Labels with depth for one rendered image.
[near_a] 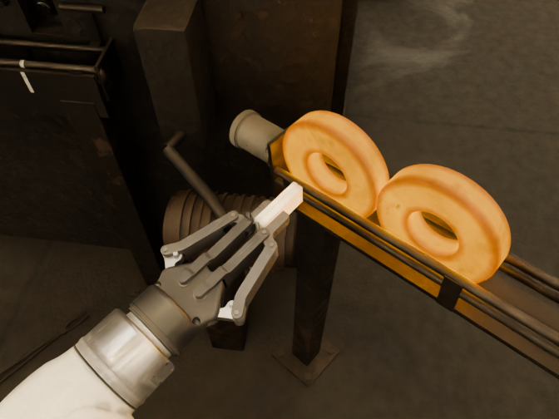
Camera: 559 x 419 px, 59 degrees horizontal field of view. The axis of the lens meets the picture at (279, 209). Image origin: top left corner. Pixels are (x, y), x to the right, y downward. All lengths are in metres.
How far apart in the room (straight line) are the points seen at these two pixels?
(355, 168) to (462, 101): 1.35
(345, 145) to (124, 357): 0.33
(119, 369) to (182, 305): 0.09
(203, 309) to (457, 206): 0.28
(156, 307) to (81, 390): 0.10
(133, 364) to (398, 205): 0.33
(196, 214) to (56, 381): 0.40
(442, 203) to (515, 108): 1.43
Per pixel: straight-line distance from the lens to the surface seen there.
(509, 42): 2.26
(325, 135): 0.59
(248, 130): 0.71
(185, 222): 0.82
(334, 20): 0.79
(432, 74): 2.00
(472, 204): 0.53
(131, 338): 0.50
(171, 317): 0.51
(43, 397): 0.51
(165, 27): 0.73
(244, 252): 0.55
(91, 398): 0.51
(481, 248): 0.56
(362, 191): 0.61
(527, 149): 1.82
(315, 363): 1.25
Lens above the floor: 1.19
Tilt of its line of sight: 54 degrees down
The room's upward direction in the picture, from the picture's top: straight up
